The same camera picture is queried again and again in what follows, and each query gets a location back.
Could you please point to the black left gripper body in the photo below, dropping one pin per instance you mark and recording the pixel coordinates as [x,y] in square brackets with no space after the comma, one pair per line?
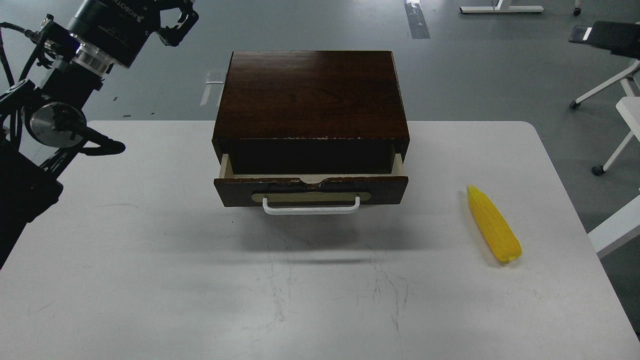
[120,28]

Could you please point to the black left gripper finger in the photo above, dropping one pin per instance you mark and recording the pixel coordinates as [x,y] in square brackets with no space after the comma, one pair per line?
[174,35]

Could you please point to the wooden drawer with white handle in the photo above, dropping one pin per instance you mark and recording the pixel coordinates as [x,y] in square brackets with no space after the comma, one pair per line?
[311,194]

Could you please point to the yellow corn cob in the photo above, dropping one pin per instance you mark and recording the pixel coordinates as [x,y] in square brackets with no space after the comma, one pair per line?
[495,230]

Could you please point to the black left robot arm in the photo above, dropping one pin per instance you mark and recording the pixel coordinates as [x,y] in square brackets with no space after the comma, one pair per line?
[43,126]

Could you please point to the dark wooden drawer cabinet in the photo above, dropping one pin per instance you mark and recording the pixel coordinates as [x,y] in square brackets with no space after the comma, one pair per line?
[311,112]

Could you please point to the grey floor tape strip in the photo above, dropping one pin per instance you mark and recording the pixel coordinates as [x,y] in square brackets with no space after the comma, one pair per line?
[416,20]

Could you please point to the white desk base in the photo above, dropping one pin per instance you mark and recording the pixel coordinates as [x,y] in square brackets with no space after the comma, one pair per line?
[501,7]

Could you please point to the white office chair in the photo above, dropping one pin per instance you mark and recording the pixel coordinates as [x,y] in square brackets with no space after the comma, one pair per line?
[620,39]

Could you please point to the white table edge right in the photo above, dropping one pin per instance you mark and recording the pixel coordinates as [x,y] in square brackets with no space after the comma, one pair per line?
[616,230]

